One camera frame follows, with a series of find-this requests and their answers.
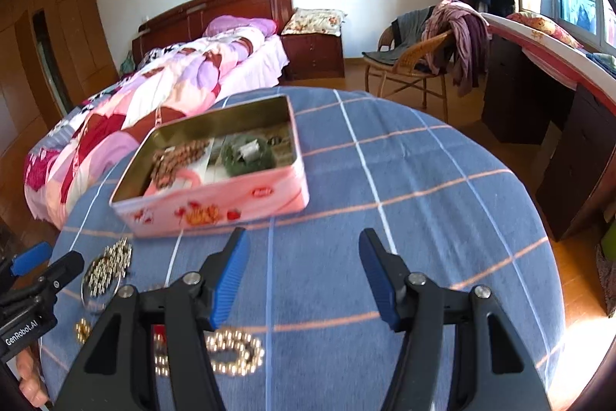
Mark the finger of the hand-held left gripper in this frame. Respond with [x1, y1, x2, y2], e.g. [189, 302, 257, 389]
[10, 242, 53, 277]
[33, 251, 85, 296]

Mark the purple pink garment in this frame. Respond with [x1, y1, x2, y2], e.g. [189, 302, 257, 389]
[422, 0, 492, 98]

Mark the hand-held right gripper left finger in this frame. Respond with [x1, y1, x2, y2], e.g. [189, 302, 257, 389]
[55, 227, 251, 411]

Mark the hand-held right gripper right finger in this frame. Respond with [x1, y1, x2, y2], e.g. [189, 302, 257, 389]
[358, 228, 554, 411]

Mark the wooden bed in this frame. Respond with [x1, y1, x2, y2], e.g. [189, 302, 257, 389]
[24, 0, 295, 231]

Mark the brown bead bracelet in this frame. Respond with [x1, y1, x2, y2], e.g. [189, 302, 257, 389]
[151, 139, 213, 191]

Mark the floral pillow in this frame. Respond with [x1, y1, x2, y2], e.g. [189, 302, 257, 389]
[281, 7, 348, 37]

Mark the wicker chair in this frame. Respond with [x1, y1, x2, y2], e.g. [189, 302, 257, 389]
[363, 26, 456, 123]

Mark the blue plaid tablecloth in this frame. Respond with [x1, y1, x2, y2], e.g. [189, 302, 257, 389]
[38, 86, 567, 411]

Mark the wooden wardrobe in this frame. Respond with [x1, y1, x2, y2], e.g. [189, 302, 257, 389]
[0, 0, 119, 219]

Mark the woven basket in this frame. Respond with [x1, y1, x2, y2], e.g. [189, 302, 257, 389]
[594, 242, 616, 320]

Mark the large gold bead bracelet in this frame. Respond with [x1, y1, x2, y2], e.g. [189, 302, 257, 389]
[204, 327, 266, 377]

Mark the wooden nightstand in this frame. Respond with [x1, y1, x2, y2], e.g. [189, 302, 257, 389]
[280, 30, 346, 81]

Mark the pink pillow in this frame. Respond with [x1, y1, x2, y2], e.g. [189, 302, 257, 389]
[203, 16, 279, 39]

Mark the gold ball chain necklace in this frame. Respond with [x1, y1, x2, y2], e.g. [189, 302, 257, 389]
[84, 238, 134, 299]

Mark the green bead bracelet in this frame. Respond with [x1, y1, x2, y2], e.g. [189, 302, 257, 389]
[220, 134, 277, 177]

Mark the pink tin box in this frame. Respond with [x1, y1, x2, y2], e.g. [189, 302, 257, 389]
[109, 94, 310, 238]

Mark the grey garment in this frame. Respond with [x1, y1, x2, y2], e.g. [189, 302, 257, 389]
[362, 9, 435, 68]

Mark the pink patchwork quilt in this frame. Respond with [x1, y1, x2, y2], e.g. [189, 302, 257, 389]
[24, 28, 270, 230]

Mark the dark wooden desk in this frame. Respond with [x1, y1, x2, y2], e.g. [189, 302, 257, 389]
[481, 12, 616, 243]

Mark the red floral cushion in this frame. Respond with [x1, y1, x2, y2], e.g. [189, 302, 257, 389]
[506, 12, 584, 50]

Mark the person's left hand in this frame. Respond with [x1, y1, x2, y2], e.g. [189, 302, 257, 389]
[14, 349, 50, 408]

